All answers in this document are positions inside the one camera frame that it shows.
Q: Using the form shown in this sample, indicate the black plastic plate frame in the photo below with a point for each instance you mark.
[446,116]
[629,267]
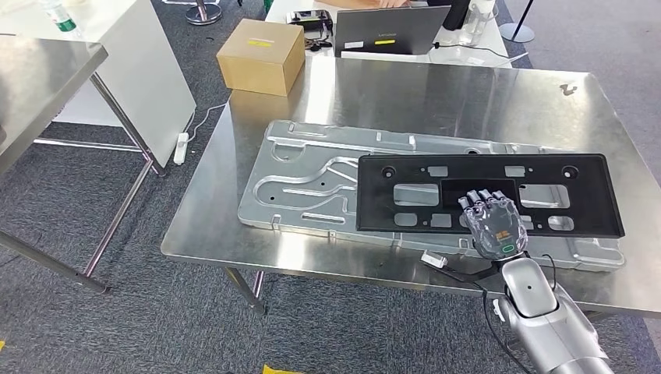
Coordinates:
[377,206]

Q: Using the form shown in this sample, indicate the grey stanchion base black pole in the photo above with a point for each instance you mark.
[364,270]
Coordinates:
[516,33]

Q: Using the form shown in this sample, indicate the yellow floor tape square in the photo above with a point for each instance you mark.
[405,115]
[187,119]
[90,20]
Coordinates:
[279,370]

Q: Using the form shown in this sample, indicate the white table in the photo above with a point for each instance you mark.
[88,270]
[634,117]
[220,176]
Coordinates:
[467,56]

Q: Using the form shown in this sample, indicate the stamped sheet metal panel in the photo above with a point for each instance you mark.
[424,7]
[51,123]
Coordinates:
[310,149]

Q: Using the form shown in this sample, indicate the chrome stanchion base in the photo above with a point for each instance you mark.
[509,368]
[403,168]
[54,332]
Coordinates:
[202,14]

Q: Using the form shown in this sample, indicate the black handheld device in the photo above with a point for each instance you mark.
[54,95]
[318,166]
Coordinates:
[310,19]

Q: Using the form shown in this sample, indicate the white power strip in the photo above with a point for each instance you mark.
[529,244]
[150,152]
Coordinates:
[180,148]

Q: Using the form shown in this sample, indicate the black camera bracket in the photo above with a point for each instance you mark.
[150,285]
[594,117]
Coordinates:
[472,273]

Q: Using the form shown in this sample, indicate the clear bottle green label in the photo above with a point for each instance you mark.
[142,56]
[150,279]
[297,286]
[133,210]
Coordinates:
[61,18]

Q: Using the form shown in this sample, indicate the stainless steel workbench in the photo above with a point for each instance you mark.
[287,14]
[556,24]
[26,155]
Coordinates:
[413,93]
[31,77]

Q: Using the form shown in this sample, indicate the person's hand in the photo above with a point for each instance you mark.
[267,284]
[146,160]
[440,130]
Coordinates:
[372,3]

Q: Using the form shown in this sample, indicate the white cabinet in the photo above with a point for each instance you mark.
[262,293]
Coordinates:
[150,67]

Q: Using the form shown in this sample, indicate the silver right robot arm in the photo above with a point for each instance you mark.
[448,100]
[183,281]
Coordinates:
[552,330]

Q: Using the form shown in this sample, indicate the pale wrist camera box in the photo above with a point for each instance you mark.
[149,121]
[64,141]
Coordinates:
[434,259]

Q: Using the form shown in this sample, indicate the brown cardboard box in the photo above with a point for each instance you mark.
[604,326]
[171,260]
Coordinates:
[258,57]

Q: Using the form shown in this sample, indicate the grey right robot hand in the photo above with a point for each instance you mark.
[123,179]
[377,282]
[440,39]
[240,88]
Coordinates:
[498,232]

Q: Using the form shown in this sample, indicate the clear plastic jug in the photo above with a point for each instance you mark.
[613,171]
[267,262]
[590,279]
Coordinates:
[475,23]

